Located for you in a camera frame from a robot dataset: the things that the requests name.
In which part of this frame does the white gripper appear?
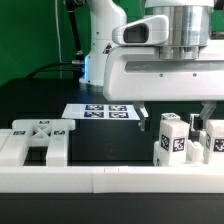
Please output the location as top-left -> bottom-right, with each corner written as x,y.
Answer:
103,44 -> 224,131

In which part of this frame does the white chair seat part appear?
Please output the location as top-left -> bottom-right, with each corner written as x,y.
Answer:
153,140 -> 205,167

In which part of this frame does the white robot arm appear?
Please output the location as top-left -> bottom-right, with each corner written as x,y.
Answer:
84,0 -> 224,129

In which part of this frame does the white chair back part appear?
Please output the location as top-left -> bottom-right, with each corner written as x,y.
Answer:
0,119 -> 76,167

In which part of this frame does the white sheet with fiducial tags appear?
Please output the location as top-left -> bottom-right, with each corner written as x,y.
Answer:
62,104 -> 139,120

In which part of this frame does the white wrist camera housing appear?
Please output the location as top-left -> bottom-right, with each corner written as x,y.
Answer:
112,15 -> 169,46

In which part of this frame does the black cable bundle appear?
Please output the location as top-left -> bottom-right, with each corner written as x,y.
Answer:
24,0 -> 88,80

